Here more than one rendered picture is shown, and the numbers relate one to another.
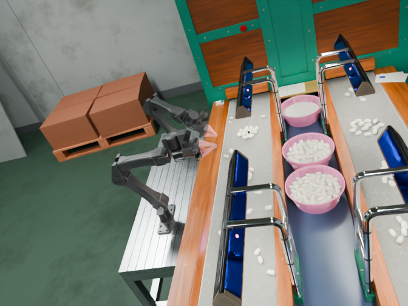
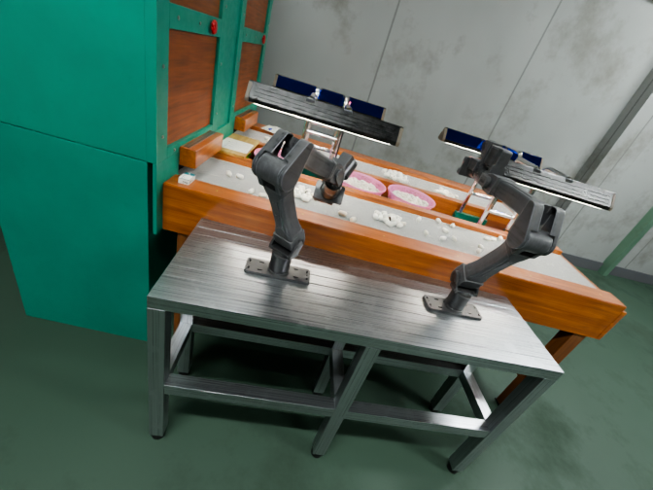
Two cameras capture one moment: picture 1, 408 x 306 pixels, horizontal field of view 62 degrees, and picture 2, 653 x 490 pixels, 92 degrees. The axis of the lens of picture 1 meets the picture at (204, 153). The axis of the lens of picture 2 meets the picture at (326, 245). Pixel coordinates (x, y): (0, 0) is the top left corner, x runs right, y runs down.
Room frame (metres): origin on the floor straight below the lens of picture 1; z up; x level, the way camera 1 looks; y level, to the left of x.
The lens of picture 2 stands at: (2.18, 0.90, 1.27)
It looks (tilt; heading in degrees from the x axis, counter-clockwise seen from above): 30 degrees down; 243
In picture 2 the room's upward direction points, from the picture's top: 18 degrees clockwise
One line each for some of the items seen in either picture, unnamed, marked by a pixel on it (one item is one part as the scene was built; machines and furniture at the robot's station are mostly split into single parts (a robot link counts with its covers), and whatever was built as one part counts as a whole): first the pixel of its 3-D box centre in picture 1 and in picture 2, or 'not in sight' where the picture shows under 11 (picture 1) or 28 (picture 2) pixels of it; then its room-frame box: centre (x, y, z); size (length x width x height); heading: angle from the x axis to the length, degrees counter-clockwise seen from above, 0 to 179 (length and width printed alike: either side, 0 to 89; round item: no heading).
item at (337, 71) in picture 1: (348, 67); (247, 120); (1.93, -1.08, 0.83); 0.30 x 0.06 x 0.07; 70
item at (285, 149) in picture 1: (308, 154); (359, 189); (1.38, -0.52, 0.72); 0.27 x 0.27 x 0.10
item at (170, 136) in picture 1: (168, 146); (496, 167); (1.31, 0.14, 1.12); 0.12 x 0.09 x 0.12; 74
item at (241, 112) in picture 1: (244, 83); (326, 113); (1.73, -0.35, 1.08); 0.62 x 0.08 x 0.07; 160
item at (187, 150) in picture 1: (187, 141); (485, 156); (1.28, 0.05, 1.13); 0.07 x 0.06 x 0.11; 164
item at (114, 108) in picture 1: (104, 115); not in sight; (4.07, 1.02, 0.25); 1.36 x 0.98 x 0.49; 74
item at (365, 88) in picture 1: (351, 61); (330, 98); (1.54, -0.88, 1.08); 0.62 x 0.08 x 0.07; 160
